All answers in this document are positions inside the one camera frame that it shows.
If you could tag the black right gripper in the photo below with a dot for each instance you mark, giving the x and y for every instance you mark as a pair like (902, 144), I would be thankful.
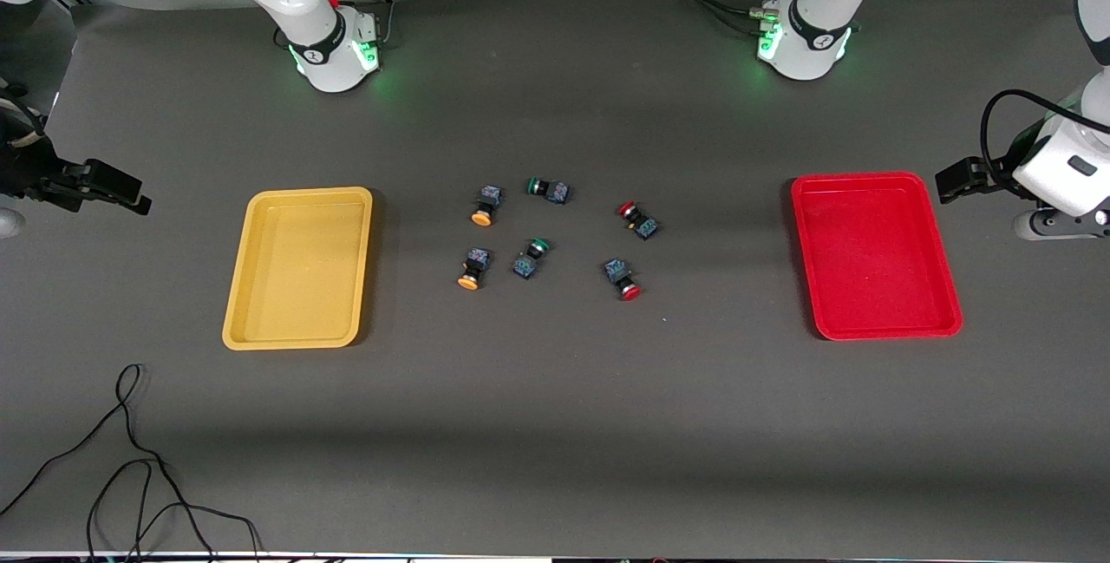
(24, 171)

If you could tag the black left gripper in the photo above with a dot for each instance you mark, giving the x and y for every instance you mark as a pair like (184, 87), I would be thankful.
(991, 173)

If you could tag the red push button switch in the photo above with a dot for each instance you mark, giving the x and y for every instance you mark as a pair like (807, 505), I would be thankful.
(622, 277)
(639, 221)

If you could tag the orange push button switch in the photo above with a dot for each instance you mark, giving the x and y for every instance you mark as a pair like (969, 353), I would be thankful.
(473, 270)
(486, 203)

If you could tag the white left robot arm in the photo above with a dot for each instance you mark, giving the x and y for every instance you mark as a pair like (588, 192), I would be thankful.
(815, 34)

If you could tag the red plastic tray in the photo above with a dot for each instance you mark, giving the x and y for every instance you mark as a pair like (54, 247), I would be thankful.
(871, 259)

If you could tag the yellow plastic tray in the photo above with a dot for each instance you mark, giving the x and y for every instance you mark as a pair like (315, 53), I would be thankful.
(299, 272)

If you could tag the green push button switch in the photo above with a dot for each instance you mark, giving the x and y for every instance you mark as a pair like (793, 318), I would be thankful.
(529, 258)
(549, 190)

